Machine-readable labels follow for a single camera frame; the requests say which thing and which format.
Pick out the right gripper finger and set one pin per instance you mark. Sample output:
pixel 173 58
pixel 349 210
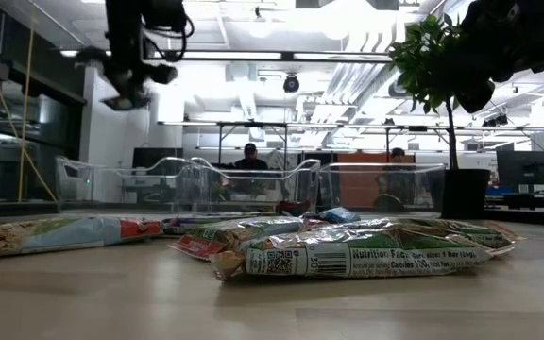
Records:
pixel 480 96

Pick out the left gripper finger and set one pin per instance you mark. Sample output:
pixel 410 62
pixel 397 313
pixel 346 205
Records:
pixel 113 103
pixel 137 101

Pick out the granola bar purple green wrapper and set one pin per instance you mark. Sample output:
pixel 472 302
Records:
pixel 192 223

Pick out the granola bar blue red wrapper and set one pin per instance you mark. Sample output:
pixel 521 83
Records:
pixel 340 215
pixel 64 233

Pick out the granola bar green orange wrapper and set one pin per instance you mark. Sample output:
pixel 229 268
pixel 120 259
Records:
pixel 385 222
pixel 487 240
pixel 371 262

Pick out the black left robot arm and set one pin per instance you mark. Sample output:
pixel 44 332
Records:
pixel 123 23

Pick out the dark background screen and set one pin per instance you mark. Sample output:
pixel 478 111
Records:
pixel 156 158

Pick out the green leafy plant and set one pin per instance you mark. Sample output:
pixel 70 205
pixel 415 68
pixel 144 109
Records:
pixel 423 56

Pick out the black computer monitor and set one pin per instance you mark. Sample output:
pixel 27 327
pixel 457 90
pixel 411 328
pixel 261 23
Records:
pixel 524 170

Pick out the clear plastic bin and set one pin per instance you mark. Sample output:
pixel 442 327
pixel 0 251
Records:
pixel 111 189
pixel 423 189
pixel 234 189

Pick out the black plant pot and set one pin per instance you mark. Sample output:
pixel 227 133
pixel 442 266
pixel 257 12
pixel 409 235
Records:
pixel 465 193

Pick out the black background desk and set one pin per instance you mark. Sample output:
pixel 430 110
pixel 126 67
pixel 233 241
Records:
pixel 527 200

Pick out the person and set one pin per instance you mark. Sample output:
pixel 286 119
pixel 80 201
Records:
pixel 249 163
pixel 397 181

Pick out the orange partition panel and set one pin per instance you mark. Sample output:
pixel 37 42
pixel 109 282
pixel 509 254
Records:
pixel 357 184

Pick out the black overhead beam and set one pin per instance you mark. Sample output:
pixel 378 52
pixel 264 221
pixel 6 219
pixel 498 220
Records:
pixel 286 56

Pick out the black background bench frame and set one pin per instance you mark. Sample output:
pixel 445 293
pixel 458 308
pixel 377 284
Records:
pixel 253 124

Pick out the black ceiling camera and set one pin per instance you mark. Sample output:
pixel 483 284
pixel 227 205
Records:
pixel 291 84

